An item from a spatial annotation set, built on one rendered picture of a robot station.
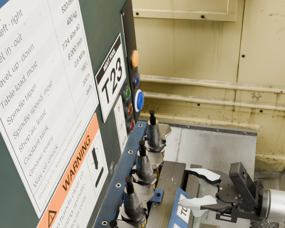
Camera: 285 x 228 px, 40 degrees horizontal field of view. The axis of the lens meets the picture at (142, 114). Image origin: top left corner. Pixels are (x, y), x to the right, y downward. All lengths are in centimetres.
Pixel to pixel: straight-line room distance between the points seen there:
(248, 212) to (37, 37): 79
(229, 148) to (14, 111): 135
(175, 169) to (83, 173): 99
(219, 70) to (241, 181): 60
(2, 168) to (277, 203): 76
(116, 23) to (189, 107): 109
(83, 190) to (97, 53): 15
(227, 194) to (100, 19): 63
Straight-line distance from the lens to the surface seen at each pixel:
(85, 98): 42
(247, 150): 159
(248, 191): 95
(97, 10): 44
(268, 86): 146
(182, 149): 160
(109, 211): 92
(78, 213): 45
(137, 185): 97
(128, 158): 101
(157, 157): 102
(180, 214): 124
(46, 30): 34
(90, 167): 46
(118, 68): 52
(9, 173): 31
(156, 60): 145
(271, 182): 173
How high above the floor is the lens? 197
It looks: 41 degrees down
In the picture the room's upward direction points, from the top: 6 degrees counter-clockwise
